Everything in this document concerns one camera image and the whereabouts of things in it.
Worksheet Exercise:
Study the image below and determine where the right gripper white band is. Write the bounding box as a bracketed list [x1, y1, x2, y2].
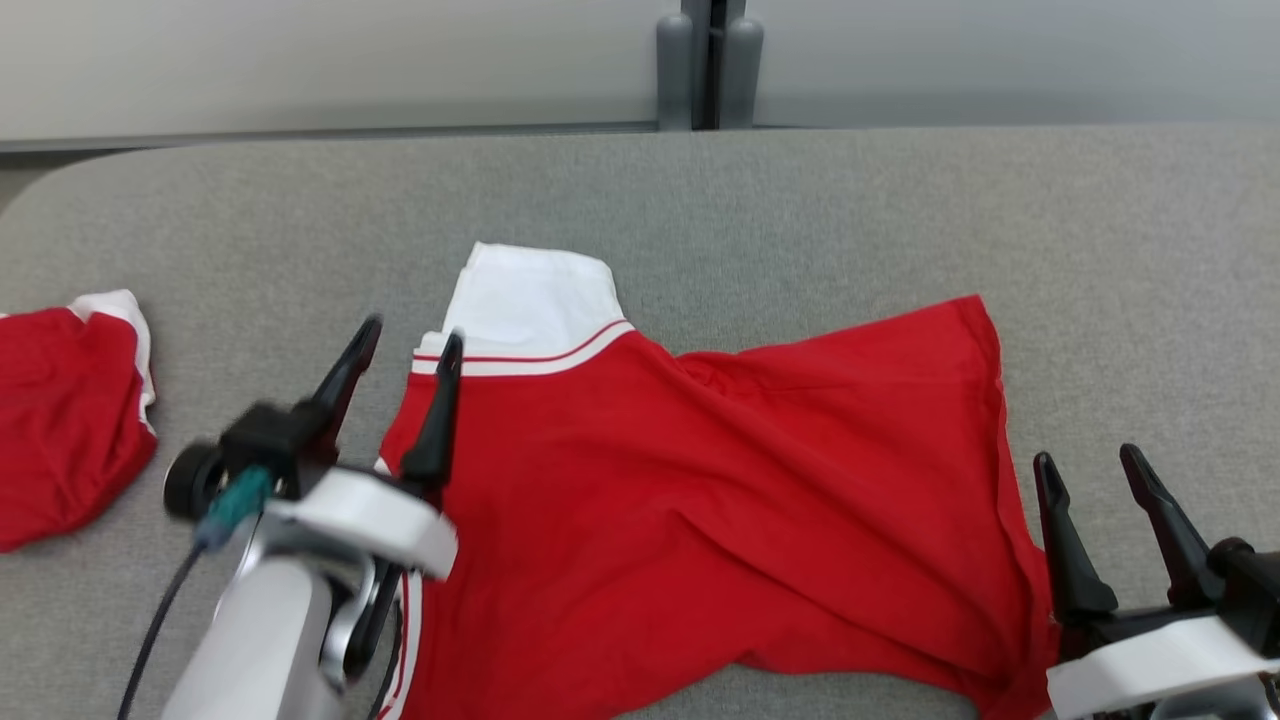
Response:
[1033, 444, 1270, 720]

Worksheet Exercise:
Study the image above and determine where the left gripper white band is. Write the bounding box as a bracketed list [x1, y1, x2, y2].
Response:
[265, 314, 465, 581]

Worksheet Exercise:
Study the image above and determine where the red shirt with white sleeves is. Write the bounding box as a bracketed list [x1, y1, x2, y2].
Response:
[375, 241, 1063, 720]

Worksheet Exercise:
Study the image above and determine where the red garment with white band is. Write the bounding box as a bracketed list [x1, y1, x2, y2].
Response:
[0, 289, 159, 554]

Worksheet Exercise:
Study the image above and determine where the teal plug black cable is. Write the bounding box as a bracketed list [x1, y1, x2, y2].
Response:
[117, 464, 274, 720]

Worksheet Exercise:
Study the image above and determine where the grey wall base rail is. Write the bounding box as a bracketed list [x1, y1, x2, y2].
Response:
[0, 121, 662, 154]

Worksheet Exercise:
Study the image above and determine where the grey cylindrical post foot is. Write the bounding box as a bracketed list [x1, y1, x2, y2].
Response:
[656, 13, 695, 132]
[721, 16, 765, 130]

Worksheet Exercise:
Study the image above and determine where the grey partition frame post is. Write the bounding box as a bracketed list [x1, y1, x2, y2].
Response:
[680, 0, 747, 131]

